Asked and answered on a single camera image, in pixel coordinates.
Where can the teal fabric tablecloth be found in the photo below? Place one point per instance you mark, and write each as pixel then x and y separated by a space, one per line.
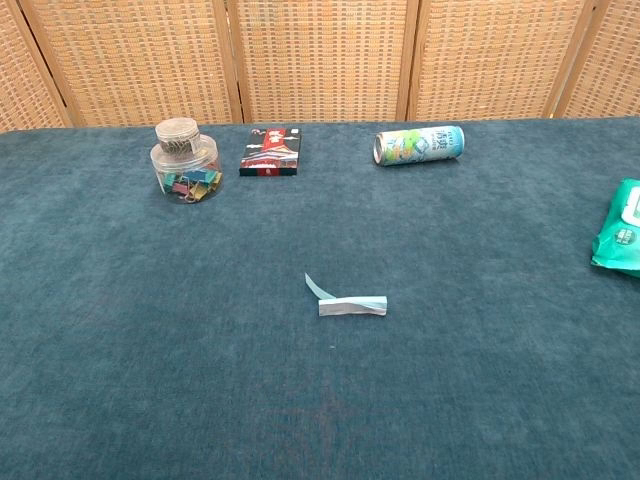
pixel 150 350

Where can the light blue paper strip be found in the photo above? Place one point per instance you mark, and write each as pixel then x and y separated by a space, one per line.
pixel 315 288

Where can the clear jar of binder clips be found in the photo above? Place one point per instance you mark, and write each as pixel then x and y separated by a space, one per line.
pixel 187 170

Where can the black red printed box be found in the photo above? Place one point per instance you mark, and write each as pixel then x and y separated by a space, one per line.
pixel 271 152

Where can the woven rattan screen panel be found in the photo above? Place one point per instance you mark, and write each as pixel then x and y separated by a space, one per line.
pixel 22 75
pixel 325 60
pixel 495 60
pixel 612 65
pixel 140 60

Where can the small clear jar of clips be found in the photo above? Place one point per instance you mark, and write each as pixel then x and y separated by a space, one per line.
pixel 177 132

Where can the white green beverage can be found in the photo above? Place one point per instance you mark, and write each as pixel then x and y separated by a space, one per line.
pixel 420 145

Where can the green wet wipes pack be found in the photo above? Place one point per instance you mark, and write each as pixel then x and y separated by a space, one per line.
pixel 617 235

